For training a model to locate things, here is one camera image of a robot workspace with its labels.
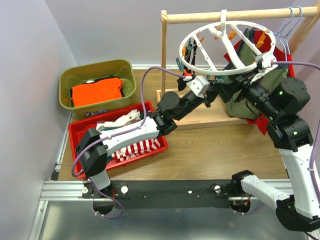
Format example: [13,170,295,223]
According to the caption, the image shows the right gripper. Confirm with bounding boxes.
[212,65,281,121]

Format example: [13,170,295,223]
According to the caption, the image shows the teal clothes peg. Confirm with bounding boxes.
[214,75,228,82]

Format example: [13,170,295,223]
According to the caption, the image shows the white round clip hanger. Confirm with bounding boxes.
[179,10,276,76]

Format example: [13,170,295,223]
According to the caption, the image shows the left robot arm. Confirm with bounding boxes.
[75,80,218,198]

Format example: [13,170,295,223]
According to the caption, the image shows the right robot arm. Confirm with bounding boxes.
[214,75,320,232]

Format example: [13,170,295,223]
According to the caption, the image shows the olive green shirt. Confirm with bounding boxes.
[216,28,295,120]

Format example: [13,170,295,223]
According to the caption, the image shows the wooden clothes rack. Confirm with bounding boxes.
[160,1,320,130]

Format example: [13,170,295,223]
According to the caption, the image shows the black striped sock pair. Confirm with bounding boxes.
[176,37,197,91]

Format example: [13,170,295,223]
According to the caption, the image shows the red shirt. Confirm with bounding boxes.
[223,25,298,136]

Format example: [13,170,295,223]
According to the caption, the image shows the orange folded garment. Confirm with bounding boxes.
[70,77,124,107]

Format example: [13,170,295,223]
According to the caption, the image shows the red white striped santa sock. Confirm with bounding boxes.
[111,139,161,162]

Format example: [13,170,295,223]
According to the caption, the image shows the olive green plastic bin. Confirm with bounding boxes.
[58,59,137,119]

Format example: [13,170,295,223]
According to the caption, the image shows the red plastic tray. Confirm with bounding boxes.
[68,103,168,170]

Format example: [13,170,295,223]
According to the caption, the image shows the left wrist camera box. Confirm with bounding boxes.
[186,75,210,98]

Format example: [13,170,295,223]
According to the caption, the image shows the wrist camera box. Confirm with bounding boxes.
[186,75,210,98]
[250,51,278,84]

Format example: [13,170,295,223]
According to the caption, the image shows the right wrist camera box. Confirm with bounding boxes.
[250,51,278,84]

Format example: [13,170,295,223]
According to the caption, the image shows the blue wire hanger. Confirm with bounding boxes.
[234,5,304,66]

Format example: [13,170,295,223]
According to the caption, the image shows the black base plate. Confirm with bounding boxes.
[82,179,241,210]

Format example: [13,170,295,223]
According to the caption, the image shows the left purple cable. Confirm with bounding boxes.
[71,66,191,219]

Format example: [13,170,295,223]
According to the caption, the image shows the purple cable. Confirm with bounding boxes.
[271,61,320,240]
[71,66,191,219]

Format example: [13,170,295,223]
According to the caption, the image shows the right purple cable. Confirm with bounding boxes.
[271,61,320,240]

